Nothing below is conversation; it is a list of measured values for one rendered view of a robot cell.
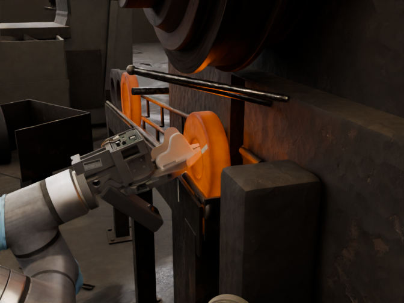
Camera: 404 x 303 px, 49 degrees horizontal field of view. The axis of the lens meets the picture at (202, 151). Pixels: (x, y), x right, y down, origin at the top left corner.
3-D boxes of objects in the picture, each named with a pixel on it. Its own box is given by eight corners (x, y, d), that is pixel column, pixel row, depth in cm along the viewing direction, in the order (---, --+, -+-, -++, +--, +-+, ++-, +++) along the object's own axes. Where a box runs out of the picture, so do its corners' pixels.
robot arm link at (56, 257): (39, 331, 67) (5, 276, 63) (42, 287, 77) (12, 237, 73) (89, 308, 68) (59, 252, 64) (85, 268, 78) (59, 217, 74)
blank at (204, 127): (210, 210, 80) (192, 212, 79) (194, 128, 84) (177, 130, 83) (239, 192, 66) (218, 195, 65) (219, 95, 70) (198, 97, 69)
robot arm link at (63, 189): (67, 231, 67) (65, 208, 74) (95, 218, 68) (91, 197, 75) (45, 189, 64) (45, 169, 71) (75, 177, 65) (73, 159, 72)
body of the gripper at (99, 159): (147, 137, 66) (70, 170, 64) (166, 186, 70) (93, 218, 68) (138, 125, 73) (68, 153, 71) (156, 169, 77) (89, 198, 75)
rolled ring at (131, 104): (118, 79, 150) (128, 79, 151) (124, 134, 149) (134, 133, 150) (125, 65, 132) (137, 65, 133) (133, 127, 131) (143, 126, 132)
